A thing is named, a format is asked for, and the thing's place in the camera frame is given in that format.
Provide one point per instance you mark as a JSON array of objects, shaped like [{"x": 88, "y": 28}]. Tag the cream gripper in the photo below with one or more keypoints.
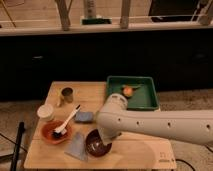
[{"x": 106, "y": 139}]

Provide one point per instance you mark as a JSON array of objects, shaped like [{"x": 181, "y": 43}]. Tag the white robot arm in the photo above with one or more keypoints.
[{"x": 195, "y": 126}]

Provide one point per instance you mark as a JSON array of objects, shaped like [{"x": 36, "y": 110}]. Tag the purple bowl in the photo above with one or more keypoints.
[{"x": 95, "y": 146}]

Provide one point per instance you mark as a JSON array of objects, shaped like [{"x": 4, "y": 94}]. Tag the orange bowl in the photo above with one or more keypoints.
[{"x": 47, "y": 132}]

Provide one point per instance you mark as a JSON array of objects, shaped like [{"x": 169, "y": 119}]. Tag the grey blue cloth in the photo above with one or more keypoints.
[{"x": 76, "y": 147}]

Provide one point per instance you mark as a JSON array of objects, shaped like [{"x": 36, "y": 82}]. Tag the blue sponge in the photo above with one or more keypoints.
[{"x": 84, "y": 117}]

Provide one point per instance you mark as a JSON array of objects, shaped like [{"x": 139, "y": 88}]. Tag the white dish brush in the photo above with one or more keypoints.
[{"x": 61, "y": 130}]

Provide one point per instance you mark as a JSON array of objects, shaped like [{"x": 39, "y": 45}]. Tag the orange toy fruit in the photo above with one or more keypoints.
[{"x": 127, "y": 91}]

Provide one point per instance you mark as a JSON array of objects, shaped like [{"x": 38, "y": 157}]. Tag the green plastic tray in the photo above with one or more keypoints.
[{"x": 144, "y": 96}]

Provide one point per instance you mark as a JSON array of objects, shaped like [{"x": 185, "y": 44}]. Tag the metal cup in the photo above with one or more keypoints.
[{"x": 67, "y": 94}]

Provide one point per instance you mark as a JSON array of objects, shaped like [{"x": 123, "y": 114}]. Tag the white lidded container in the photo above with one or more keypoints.
[{"x": 45, "y": 112}]

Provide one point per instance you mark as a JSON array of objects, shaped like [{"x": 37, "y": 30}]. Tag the black pole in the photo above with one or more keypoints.
[{"x": 15, "y": 155}]

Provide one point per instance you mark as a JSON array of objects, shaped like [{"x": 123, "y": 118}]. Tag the green base white stand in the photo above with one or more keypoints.
[{"x": 90, "y": 15}]

